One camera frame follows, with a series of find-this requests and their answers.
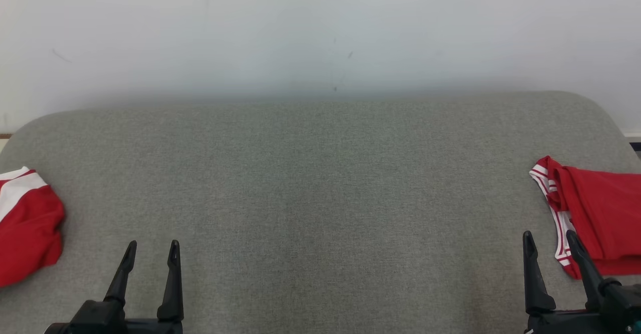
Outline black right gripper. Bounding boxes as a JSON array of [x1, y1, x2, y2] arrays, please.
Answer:
[[522, 230, 609, 334]]

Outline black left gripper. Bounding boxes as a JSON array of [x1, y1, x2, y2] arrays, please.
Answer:
[[44, 240, 184, 334]]

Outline red jersey with lettering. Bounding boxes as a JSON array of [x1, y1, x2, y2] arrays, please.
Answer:
[[529, 156, 641, 280]]

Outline red shorts with white stripe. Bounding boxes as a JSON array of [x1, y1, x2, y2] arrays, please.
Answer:
[[0, 167, 66, 288]]

